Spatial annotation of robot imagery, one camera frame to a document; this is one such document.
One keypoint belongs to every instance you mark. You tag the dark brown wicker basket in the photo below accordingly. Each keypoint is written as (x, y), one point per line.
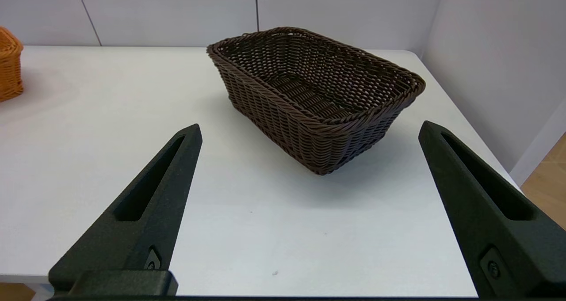
(309, 133)

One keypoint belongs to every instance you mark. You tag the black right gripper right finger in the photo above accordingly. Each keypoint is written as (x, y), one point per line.
(508, 243)

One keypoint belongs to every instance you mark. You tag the orange wicker basket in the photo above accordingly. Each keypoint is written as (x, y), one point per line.
(9, 71)

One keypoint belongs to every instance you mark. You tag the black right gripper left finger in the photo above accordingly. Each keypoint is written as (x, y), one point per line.
(146, 221)

